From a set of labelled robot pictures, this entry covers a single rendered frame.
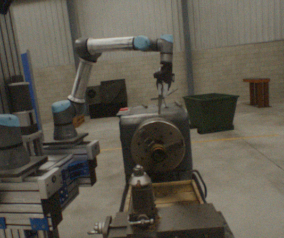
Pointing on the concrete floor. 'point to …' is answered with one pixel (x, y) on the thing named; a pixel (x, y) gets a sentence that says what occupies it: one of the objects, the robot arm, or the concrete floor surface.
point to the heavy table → (261, 94)
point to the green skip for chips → (211, 112)
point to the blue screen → (28, 69)
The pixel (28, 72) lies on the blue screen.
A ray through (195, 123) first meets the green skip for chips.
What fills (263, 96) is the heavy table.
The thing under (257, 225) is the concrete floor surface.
